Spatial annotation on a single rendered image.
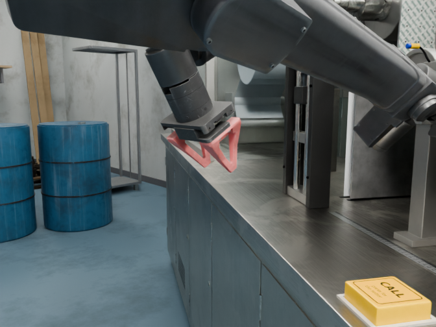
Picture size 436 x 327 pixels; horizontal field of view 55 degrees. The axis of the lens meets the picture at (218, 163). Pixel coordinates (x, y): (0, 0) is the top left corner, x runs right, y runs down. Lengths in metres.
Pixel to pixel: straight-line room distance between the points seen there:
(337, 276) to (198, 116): 0.30
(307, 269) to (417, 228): 0.24
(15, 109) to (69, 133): 3.99
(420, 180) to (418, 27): 0.32
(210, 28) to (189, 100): 0.37
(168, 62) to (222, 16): 0.36
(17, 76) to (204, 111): 7.06
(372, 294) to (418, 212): 0.29
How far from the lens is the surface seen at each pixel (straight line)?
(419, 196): 0.79
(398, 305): 0.53
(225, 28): 0.21
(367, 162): 1.07
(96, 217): 3.80
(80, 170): 3.67
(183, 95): 0.57
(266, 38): 0.23
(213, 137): 0.57
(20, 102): 7.60
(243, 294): 1.04
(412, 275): 0.67
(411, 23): 0.94
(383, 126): 0.62
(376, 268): 0.68
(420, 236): 0.80
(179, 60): 0.56
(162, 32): 0.22
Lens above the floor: 1.15
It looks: 9 degrees down
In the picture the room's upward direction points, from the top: straight up
